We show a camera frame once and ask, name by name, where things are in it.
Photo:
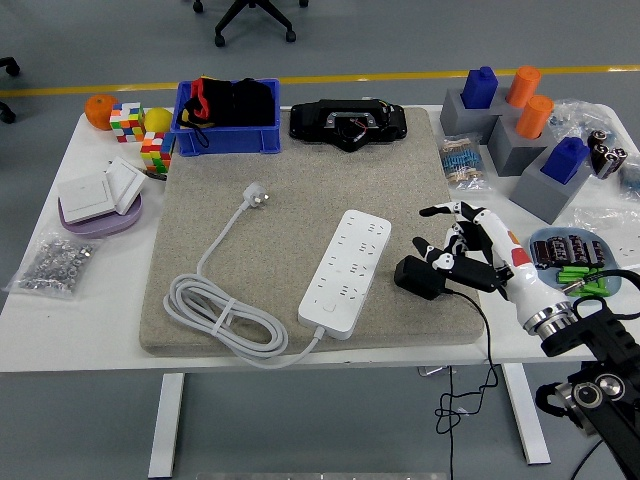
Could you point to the blue block peg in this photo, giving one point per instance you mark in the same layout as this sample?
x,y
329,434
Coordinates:
x,y
565,160
479,90

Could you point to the orange cylinder peg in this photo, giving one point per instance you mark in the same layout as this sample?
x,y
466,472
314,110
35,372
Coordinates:
x,y
534,117
522,87

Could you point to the multicolour puzzle cube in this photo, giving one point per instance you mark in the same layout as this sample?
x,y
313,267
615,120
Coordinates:
x,y
156,152
127,124

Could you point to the black office chair base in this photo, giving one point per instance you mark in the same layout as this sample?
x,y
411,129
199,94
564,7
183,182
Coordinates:
x,y
220,40
11,67

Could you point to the white table leg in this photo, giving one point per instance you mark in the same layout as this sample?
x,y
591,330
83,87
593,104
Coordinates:
x,y
167,425
520,410

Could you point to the black plug adapter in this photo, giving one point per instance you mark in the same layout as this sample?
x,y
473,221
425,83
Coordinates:
x,y
415,277

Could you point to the light blue plate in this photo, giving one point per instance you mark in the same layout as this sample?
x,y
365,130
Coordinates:
x,y
614,257

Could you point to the bag of resistors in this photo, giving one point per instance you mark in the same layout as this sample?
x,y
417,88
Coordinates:
x,y
462,162

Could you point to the orange fruit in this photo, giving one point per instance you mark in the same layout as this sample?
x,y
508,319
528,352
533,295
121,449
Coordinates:
x,y
97,114

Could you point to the clear bag of blue parts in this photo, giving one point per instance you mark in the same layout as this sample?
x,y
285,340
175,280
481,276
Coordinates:
x,y
631,177
575,117

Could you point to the grey-brown mat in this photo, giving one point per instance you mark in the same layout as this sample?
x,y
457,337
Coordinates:
x,y
310,175

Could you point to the grey block holder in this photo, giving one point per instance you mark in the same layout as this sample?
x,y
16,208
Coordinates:
x,y
457,122
510,152
537,195

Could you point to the white three-pin wall plug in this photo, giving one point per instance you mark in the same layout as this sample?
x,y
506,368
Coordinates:
x,y
256,196

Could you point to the white wall switch panel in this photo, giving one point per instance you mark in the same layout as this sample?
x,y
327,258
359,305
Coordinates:
x,y
125,182
85,197

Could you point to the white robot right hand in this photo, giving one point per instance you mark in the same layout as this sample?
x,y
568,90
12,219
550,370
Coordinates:
x,y
520,280

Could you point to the bag of metal nuts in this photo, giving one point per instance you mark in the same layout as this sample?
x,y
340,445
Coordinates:
x,y
52,262

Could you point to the purple tray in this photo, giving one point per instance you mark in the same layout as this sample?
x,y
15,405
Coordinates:
x,y
100,227

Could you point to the clear plastic bag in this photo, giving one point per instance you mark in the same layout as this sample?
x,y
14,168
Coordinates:
x,y
615,225

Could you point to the black device housing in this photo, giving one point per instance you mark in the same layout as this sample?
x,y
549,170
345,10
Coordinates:
x,y
310,122

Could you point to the black and red fabric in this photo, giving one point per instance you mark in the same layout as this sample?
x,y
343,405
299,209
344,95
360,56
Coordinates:
x,y
240,105

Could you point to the bundle of dark capacitors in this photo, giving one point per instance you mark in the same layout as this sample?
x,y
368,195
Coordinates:
x,y
607,155

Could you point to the blue plastic bin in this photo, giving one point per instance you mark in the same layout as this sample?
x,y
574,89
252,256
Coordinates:
x,y
225,142

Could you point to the white power strip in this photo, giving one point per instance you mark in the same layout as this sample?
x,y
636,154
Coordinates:
x,y
345,270

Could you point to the yellow lemon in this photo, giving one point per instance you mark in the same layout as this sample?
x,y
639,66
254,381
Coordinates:
x,y
157,120

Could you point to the small dark hand tool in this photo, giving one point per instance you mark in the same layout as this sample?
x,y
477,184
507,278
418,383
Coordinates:
x,y
156,176

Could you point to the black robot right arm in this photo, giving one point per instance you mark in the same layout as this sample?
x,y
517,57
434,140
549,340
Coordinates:
x,y
610,330

